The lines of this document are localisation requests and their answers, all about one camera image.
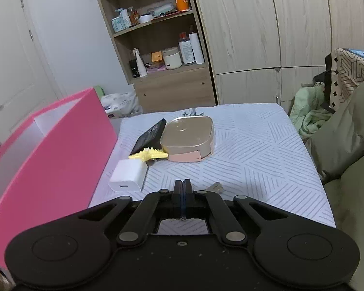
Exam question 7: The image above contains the beige geometric patterned cushion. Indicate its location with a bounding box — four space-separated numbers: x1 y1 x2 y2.
325 48 364 112

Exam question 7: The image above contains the yellow hair clip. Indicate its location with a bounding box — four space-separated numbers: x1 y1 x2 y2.
128 147 170 161

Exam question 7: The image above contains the pink storage box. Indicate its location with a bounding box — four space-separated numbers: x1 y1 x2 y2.
0 87 119 279

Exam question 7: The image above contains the white can dark cap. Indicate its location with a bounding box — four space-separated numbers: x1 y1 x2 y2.
178 32 196 66

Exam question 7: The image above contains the olive green cushion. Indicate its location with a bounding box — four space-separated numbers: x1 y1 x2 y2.
304 72 364 291

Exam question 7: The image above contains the small black box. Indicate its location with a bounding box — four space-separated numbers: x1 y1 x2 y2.
130 119 167 155

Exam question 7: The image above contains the white plastic-wrapped paper pack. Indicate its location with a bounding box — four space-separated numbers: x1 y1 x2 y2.
101 92 144 119

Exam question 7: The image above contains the white door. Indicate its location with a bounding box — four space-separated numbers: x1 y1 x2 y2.
0 0 66 155

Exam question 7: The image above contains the white charger plug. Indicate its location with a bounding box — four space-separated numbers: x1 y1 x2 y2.
109 159 149 193

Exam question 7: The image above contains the light wooden wardrobe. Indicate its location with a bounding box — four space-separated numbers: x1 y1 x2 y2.
188 0 364 106

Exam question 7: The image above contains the white patterned tablecloth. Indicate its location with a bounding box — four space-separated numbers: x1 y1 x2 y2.
89 103 337 229

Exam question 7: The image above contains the orange paper cup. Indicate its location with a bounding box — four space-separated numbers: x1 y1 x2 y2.
170 0 191 12

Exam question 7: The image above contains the light green blanket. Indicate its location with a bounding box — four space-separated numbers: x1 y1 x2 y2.
289 82 333 140

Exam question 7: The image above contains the white tube bottle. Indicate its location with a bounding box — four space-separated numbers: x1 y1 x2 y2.
133 48 148 78

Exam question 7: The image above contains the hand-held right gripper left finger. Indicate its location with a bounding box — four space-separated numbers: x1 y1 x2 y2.
78 179 184 247

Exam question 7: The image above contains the gold and pink case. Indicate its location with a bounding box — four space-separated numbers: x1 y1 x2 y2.
159 116 215 162

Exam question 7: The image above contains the tall white bottle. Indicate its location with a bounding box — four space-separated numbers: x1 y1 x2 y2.
189 32 206 65

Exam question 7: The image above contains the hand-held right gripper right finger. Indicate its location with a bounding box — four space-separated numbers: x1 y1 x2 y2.
183 179 289 247

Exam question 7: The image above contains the white jar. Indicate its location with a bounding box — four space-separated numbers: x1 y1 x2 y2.
162 47 183 70

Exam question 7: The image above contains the wooden shelf cabinet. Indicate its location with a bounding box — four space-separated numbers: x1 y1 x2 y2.
89 0 219 114

